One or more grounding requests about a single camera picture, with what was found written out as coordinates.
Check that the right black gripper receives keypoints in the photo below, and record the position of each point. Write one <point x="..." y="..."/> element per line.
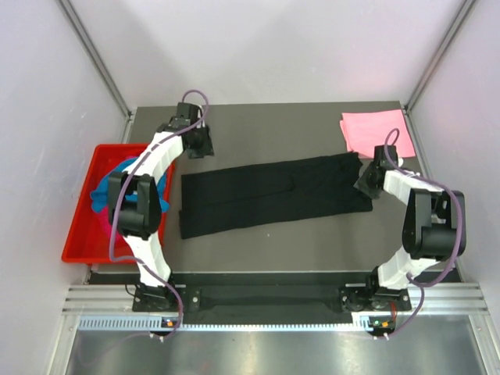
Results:
<point x="362" y="184"/>

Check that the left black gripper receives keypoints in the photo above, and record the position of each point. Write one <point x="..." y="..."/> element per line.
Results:
<point x="205" y="149"/>

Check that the black t shirt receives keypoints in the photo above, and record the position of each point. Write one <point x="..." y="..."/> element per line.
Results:
<point x="254" y="195"/>

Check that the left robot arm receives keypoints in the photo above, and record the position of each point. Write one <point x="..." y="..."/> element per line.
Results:
<point x="133" y="200"/>

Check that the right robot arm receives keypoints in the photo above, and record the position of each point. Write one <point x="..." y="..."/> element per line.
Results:
<point x="434" y="228"/>

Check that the pink folded t shirt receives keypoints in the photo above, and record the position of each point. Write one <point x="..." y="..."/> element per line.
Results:
<point x="363" y="131"/>

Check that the blue t shirt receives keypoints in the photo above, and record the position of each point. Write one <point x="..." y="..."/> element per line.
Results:
<point x="99" y="195"/>

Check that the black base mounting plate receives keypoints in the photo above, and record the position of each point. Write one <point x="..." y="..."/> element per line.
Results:
<point x="338" y="299"/>

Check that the magenta t shirt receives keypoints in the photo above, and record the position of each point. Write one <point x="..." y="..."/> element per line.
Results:
<point x="103" y="221"/>

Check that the right aluminium frame post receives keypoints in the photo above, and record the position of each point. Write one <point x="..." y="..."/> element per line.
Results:
<point x="460" y="17"/>

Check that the aluminium frame post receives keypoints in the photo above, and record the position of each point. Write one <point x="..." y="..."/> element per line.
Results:
<point x="78" y="27"/>
<point x="460" y="17"/>

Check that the grey slotted cable duct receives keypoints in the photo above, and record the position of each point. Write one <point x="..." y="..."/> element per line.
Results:
<point x="163" y="324"/>

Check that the aluminium front rail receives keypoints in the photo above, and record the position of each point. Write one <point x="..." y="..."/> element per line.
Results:
<point x="442" y="299"/>

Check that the left aluminium frame post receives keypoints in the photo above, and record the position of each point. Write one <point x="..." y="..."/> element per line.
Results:
<point x="78" y="27"/>

